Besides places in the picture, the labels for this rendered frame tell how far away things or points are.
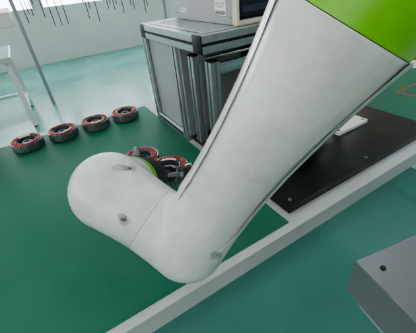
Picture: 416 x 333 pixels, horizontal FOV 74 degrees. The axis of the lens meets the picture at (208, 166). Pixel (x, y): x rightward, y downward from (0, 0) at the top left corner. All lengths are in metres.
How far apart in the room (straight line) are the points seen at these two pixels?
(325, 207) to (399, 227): 1.18
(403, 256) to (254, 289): 0.96
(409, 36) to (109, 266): 0.61
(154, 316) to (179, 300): 0.05
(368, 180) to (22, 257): 0.88
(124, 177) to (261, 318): 1.12
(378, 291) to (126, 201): 0.40
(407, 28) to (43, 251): 0.74
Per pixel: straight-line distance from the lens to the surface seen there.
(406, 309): 0.52
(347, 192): 0.80
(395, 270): 0.55
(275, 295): 1.44
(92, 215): 0.38
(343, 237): 1.73
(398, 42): 0.22
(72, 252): 0.72
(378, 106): 1.32
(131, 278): 0.62
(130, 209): 0.36
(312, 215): 0.71
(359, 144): 0.98
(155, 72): 1.15
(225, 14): 0.90
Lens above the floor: 1.24
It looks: 35 degrees down
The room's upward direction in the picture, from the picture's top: 6 degrees counter-clockwise
